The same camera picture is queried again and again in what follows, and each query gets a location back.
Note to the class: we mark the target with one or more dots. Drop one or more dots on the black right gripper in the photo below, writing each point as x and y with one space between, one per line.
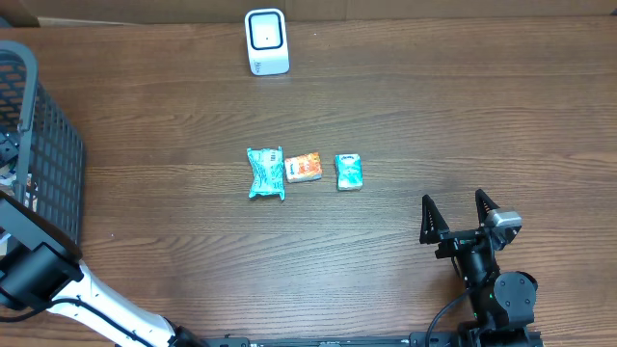
434 230

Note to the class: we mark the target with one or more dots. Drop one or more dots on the teal tissue pack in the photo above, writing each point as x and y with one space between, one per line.
349 172

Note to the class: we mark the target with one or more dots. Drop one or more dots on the orange tissue pack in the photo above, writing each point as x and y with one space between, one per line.
306 167

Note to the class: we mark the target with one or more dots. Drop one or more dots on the teal wet wipes pack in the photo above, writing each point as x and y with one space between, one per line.
268 171

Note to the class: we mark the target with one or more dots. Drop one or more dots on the clear beige snack bag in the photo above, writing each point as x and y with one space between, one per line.
7 178

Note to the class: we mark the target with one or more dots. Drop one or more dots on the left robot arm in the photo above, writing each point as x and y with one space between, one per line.
45 272

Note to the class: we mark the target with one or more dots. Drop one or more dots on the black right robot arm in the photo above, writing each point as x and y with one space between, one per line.
502 303

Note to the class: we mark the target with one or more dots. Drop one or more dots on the grey plastic mesh basket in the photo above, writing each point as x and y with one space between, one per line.
48 151

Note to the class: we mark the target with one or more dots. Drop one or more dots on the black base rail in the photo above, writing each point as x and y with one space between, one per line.
337 342

